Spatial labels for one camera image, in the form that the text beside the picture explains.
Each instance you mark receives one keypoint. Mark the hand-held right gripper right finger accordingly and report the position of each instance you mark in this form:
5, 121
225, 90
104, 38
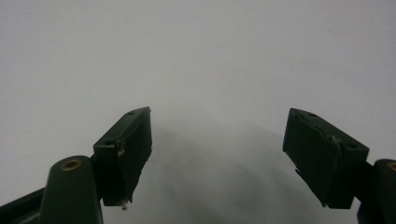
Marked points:
323, 158

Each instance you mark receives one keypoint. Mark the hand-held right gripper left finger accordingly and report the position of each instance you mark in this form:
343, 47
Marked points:
124, 155

